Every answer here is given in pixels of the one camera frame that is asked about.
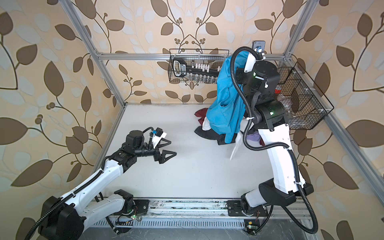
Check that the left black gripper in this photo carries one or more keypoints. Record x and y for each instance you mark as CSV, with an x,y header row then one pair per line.
x,y
158,157

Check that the teal blue cloth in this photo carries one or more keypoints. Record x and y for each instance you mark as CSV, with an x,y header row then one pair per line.
x,y
226,112

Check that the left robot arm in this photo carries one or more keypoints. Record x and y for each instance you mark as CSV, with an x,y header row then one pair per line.
x,y
67,217

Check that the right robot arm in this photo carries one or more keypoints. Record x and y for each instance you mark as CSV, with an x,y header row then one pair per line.
x,y
268,130

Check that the dark grey cloth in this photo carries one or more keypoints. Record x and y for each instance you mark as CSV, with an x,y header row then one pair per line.
x,y
210,135

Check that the purple cloth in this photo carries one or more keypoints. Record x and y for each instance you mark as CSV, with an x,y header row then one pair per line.
x,y
255,137

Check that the red capped plastic bottle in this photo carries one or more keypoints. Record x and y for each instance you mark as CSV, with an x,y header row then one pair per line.
x,y
284,99

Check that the black tool with white bits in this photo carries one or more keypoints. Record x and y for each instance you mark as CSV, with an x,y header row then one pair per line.
x,y
182,69

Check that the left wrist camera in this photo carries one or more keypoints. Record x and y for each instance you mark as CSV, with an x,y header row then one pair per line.
x,y
158,134

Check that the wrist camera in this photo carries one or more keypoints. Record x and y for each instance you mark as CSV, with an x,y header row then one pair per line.
x,y
259,46
158,134

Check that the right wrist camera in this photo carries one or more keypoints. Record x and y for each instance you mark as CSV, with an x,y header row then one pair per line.
x,y
259,46

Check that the right wire basket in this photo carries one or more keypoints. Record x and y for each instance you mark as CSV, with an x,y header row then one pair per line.
x,y
310,103

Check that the wire basket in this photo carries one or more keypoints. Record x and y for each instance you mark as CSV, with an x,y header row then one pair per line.
x,y
214,57
310,103

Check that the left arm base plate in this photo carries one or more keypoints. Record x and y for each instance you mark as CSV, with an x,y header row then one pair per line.
x,y
135,207

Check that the aluminium frame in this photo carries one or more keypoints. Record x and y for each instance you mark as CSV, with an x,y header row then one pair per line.
x,y
332,58

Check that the back wire basket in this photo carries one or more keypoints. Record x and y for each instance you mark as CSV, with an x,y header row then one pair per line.
x,y
214,57

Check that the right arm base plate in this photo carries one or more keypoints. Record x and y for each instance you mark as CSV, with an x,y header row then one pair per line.
x,y
236,208

